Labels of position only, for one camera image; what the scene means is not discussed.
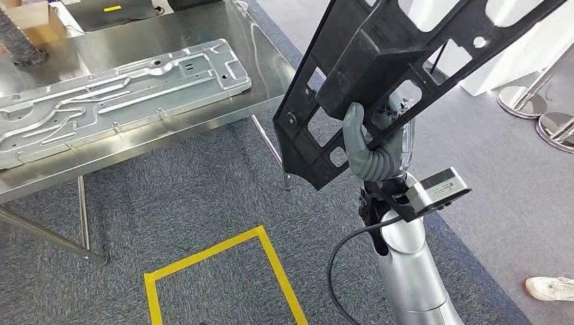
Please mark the black camera bracket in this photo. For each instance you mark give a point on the black camera bracket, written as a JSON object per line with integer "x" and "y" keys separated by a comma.
{"x": 381, "y": 188}

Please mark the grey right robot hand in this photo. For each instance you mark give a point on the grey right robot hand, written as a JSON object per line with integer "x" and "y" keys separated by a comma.
{"x": 354, "y": 130}

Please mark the yellow label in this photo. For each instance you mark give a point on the yellow label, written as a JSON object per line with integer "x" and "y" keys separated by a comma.
{"x": 112, "y": 8}

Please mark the chrome stanchion post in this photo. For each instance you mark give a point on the chrome stanchion post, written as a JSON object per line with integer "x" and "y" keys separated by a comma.
{"x": 556, "y": 134}
{"x": 522, "y": 103}

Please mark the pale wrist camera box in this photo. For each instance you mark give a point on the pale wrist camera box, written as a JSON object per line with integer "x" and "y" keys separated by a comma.
{"x": 441, "y": 186}

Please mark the cardboard box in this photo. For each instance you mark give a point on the cardboard box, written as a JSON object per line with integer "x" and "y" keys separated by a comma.
{"x": 31, "y": 18}

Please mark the steel workbench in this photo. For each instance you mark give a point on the steel workbench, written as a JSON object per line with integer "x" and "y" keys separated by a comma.
{"x": 134, "y": 36}

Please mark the stamped silver metal panel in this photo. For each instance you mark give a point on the stamped silver metal panel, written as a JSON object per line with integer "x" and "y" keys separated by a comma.
{"x": 134, "y": 94}

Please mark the black flat mat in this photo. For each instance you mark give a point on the black flat mat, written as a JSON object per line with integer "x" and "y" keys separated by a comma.
{"x": 130, "y": 18}

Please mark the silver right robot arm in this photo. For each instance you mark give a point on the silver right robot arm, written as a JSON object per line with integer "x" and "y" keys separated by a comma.
{"x": 412, "y": 278}

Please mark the white panel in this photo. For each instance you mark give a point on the white panel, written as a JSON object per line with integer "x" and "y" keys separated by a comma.
{"x": 515, "y": 54}

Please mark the black plastic frame part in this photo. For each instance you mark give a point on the black plastic frame part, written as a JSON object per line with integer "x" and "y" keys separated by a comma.
{"x": 381, "y": 49}

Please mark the person's foot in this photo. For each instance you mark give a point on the person's foot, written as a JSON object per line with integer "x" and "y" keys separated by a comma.
{"x": 549, "y": 289}

